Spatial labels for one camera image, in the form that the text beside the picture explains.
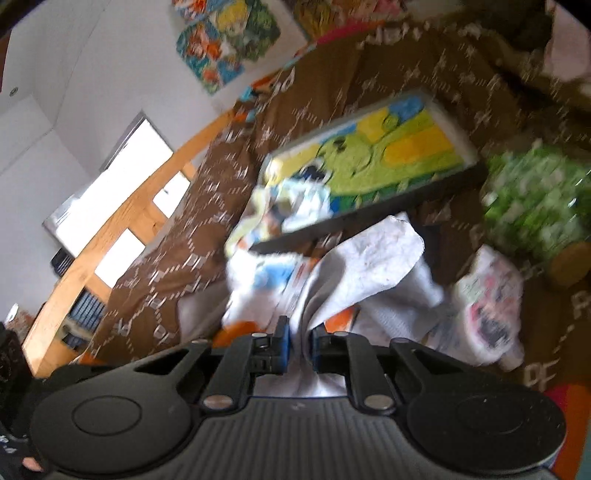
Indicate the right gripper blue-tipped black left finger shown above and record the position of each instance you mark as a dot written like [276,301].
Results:
[241,363]

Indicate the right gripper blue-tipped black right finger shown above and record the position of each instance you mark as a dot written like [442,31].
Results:
[354,358]

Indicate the white grey sock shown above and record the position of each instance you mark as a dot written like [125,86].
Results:
[383,273]

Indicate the white teal patterned cloth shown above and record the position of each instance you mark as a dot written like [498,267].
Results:
[274,210]

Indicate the white printed sock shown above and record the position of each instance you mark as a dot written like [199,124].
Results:
[488,304]

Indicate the black plastic crate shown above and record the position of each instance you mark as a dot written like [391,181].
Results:
[86,313]

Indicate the grey tray with green drawing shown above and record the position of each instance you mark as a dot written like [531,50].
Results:
[385,158]

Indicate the orange blue cartoon blanket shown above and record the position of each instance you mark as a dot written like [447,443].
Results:
[255,97]

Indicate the brown PF patterned duvet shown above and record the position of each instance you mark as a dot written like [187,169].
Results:
[176,290]

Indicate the anime girl boy poster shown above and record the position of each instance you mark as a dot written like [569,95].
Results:
[221,37]

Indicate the orange swirl painting with girl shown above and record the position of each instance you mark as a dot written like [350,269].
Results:
[319,17]

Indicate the pink cloth garment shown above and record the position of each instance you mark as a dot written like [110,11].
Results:
[567,54]

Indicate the wooden bed rail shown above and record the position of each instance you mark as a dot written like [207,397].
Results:
[37,345]

